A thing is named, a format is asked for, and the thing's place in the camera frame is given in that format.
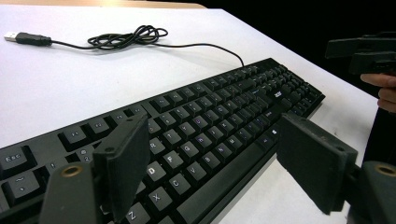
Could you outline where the black keyboard cable with plug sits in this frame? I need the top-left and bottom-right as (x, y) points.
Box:
(3, 24), (246, 68)

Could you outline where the black computer keyboard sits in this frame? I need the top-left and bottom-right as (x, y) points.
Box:
(0, 57), (327, 224)

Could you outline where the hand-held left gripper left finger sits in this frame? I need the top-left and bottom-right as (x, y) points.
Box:
(92, 113), (151, 224)

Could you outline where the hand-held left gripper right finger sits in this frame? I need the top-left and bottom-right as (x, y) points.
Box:
(276, 112), (359, 216)

